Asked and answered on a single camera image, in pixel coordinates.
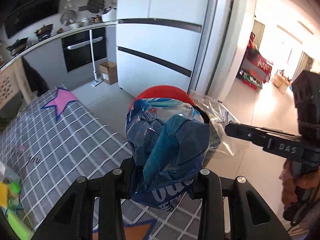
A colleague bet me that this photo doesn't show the red gift boxes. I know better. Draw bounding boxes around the red gift boxes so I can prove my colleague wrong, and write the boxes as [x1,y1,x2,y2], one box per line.
[237,31,273,90]

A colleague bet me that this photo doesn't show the red stool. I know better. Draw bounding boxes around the red stool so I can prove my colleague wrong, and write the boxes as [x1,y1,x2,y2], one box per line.
[128,85,198,112]

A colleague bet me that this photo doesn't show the person's right hand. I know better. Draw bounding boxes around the person's right hand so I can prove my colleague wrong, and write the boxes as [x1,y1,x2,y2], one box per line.
[279,160,320,207]

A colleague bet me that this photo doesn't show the clear plastic bag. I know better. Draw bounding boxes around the clear plastic bag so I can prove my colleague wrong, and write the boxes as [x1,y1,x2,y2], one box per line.
[190,90,250,157]

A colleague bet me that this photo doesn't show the round black baking pan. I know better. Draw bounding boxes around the round black baking pan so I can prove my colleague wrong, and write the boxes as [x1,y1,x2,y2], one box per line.
[87,0,105,13]

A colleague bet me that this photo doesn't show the round grey steamer rack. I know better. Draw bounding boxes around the round grey steamer rack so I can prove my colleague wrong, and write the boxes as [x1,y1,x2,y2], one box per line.
[61,9,77,25]

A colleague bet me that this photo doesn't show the black cooking pot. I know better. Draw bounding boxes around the black cooking pot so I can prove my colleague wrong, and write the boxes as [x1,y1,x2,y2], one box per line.
[34,24,54,37]

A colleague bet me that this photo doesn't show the black built-in oven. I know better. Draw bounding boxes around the black built-in oven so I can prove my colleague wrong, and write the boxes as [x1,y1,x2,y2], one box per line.
[61,26,108,73]

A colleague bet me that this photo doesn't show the beige carved chair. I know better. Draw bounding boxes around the beige carved chair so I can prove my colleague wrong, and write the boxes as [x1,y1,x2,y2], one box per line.
[0,59,33,110]

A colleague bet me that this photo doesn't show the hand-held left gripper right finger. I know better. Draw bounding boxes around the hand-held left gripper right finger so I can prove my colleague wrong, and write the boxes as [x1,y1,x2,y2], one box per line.
[187,167,293,240]

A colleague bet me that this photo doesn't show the green sponge block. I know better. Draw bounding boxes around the green sponge block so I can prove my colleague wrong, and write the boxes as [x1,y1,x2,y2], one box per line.
[6,209,34,240]

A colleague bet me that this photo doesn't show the blue plastic bag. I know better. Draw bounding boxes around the blue plastic bag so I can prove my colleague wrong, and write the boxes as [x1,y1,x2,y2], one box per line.
[125,97,210,212]

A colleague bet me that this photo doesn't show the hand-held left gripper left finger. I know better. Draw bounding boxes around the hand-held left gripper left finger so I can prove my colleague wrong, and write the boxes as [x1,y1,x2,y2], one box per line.
[31,156,140,240]

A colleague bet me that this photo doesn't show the black wok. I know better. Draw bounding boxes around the black wok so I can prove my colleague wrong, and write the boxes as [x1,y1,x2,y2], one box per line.
[6,37,29,52]

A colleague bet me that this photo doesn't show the white stick vacuum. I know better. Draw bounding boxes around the white stick vacuum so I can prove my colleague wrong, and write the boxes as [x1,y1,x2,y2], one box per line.
[89,29,103,87]

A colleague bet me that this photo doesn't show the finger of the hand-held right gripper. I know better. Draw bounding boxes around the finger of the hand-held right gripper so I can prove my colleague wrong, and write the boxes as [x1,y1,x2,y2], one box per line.
[224,123,302,147]

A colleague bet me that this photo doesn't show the black range hood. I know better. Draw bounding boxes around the black range hood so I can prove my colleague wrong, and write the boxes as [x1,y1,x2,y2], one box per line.
[4,0,63,39]

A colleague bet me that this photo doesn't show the brown cardboard box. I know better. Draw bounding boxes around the brown cardboard box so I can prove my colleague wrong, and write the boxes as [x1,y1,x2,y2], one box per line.
[98,60,118,85]

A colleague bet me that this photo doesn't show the white rice cooker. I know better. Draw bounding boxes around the white rice cooker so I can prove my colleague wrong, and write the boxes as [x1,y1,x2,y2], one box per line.
[101,7,117,22]

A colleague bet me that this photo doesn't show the white refrigerator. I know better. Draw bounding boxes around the white refrigerator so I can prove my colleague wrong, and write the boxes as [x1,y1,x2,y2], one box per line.
[115,0,218,98]

